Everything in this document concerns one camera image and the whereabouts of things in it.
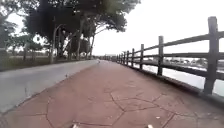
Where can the red paved path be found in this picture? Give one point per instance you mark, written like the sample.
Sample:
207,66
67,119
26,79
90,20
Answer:
106,93

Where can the grass strip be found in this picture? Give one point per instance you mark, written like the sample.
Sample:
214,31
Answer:
23,62

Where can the grey kerb under fence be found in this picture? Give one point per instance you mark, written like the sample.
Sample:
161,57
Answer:
176,86

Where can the row of trees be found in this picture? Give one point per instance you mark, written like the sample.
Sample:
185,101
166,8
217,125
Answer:
66,23

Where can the water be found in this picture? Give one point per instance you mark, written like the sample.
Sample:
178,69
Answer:
186,75

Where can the robot's own part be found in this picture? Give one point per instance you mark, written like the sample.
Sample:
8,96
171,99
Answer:
150,126
75,126

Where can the dark wooden rail fence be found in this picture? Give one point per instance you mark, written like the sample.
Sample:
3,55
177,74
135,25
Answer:
186,56

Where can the grey concrete strip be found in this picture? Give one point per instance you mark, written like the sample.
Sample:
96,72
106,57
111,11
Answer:
30,81

